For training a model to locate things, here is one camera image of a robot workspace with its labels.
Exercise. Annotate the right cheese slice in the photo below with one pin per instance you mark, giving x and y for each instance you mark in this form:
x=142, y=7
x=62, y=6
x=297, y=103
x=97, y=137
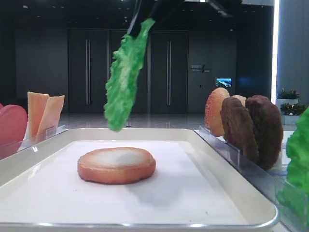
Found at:
x=50, y=118

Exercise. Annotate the green lettuce leaf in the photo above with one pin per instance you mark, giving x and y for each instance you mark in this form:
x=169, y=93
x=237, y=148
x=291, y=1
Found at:
x=298, y=169
x=121, y=87

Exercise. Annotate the clear acrylic holder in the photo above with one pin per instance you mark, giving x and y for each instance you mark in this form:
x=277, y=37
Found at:
x=269, y=183
x=12, y=148

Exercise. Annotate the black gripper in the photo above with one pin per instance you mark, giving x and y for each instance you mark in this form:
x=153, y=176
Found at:
x=162, y=8

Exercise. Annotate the small wall screen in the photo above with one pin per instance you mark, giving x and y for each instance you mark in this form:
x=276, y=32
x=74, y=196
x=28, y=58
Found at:
x=223, y=82

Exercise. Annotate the front brown meat patty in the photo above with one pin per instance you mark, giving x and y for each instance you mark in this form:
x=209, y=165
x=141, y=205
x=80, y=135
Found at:
x=238, y=128

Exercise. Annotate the clear acrylic left holder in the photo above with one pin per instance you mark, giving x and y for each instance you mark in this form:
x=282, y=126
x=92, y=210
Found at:
x=12, y=148

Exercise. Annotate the white paper liner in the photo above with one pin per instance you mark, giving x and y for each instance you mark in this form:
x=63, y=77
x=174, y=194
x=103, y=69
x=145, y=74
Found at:
x=177, y=193

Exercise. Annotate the clear acrylic right holder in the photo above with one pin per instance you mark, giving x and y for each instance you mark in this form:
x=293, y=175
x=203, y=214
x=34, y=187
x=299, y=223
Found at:
x=269, y=183

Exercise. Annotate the cheese slice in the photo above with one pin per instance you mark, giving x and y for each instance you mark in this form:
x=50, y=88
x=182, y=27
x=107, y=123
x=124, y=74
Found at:
x=36, y=106
x=50, y=118

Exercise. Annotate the bottom bun slice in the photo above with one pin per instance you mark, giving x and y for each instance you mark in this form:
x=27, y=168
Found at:
x=119, y=165

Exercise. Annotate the white rectangular tray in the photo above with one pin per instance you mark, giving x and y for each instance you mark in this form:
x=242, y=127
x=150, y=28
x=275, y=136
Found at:
x=261, y=214

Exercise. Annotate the sesame top bun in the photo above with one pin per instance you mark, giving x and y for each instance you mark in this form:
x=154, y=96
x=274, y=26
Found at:
x=213, y=107

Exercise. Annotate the pale bun slice behind patties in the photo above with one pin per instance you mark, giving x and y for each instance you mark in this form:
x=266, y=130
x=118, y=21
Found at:
x=241, y=98

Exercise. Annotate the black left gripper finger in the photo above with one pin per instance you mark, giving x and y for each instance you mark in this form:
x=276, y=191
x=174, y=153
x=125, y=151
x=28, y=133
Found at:
x=137, y=18

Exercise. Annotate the brown meat patty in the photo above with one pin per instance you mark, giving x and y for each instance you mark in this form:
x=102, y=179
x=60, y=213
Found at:
x=267, y=129
x=238, y=128

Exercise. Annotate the potted flower planter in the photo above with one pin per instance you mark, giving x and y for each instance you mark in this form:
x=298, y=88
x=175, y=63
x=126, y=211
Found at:
x=289, y=106

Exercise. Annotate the left cheese slice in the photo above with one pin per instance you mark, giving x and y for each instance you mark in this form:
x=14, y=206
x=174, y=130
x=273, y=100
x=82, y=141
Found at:
x=36, y=106

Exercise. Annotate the rear brown meat patty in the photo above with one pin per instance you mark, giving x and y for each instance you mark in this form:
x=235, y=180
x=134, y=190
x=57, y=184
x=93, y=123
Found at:
x=267, y=129

